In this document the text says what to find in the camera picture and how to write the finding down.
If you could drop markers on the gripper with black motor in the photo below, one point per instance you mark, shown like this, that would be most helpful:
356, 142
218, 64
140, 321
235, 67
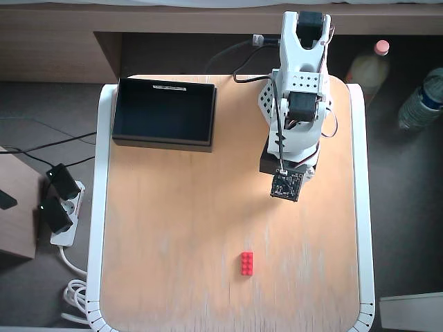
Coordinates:
310, 171

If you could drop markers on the red lego block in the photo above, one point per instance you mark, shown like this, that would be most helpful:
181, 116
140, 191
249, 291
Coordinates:
247, 263

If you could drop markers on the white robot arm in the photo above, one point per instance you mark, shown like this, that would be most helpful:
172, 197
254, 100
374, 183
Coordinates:
298, 141

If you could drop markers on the black rectangular box bin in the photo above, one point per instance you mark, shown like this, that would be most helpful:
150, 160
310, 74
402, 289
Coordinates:
162, 115

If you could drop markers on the white label strip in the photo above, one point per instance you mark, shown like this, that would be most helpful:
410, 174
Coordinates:
169, 87

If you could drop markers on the yellow bottle with pink cap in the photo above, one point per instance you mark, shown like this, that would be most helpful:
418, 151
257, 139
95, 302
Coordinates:
368, 69

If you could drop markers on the clear water bottle blue label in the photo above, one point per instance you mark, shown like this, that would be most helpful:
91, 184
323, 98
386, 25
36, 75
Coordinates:
420, 100

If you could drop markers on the white power strip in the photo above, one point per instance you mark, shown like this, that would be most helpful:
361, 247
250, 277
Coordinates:
71, 207

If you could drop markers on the black power adapter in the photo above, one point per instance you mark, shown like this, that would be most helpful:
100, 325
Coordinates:
65, 181
55, 214

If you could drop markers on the white flat box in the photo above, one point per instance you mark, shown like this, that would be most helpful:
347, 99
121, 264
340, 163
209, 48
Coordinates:
412, 311

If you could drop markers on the brown wooden shelf unit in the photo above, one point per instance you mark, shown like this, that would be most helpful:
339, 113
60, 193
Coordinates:
52, 45

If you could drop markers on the brown cardboard box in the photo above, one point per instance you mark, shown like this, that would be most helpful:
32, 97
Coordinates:
15, 228

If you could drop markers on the small black flat object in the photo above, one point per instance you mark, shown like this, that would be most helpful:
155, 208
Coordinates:
5, 200

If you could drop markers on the black camera circuit board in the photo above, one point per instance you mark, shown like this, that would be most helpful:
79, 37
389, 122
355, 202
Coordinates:
286, 186

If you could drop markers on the white table frame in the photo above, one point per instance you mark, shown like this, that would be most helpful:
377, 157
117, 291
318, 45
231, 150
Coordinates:
99, 180

